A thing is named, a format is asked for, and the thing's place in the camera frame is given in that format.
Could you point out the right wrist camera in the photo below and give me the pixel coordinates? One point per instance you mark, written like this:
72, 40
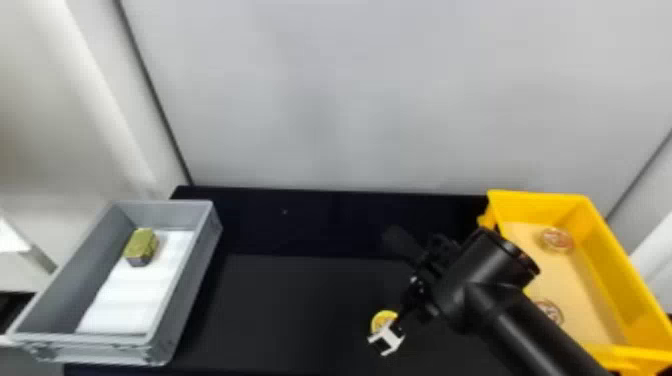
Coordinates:
400, 242

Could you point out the white foam pad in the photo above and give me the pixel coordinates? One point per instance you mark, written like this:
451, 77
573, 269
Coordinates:
136, 299

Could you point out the yellow can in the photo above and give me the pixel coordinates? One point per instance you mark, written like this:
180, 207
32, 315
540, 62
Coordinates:
556, 240
551, 311
382, 318

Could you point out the olive yellow block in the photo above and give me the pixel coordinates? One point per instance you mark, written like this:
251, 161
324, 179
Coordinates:
140, 246

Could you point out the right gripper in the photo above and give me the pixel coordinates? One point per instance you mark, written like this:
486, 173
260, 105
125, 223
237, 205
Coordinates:
416, 307

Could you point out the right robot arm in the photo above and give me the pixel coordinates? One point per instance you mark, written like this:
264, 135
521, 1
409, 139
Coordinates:
504, 310

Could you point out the yellow box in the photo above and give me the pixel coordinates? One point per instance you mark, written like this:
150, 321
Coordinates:
619, 252

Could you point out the grey crate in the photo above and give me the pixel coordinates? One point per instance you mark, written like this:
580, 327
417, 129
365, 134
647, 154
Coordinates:
68, 294

